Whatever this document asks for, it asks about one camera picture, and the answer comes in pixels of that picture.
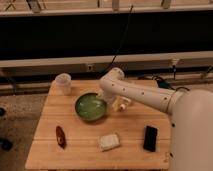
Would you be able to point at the dark red oblong object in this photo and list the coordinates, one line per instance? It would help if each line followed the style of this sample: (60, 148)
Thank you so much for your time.
(60, 137)

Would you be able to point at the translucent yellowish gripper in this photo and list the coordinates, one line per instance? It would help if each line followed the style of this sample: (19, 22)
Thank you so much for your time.
(121, 103)

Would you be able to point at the white sponge block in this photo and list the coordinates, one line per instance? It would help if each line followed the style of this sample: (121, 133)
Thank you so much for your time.
(108, 142)

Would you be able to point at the wooden folding table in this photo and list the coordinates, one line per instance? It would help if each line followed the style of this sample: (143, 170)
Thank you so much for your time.
(82, 150)

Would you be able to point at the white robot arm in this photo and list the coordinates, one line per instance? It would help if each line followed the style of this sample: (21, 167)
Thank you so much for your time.
(191, 118)

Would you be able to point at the green ceramic bowl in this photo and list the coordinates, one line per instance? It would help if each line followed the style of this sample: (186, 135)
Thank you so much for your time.
(89, 107)

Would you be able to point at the black rectangular device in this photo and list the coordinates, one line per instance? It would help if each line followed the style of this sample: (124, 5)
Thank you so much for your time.
(150, 139)

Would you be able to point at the clear plastic cup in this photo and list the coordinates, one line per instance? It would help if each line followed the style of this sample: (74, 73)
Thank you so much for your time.
(63, 81)

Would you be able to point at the black caster wheel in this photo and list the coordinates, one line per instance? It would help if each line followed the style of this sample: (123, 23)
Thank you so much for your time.
(5, 144)

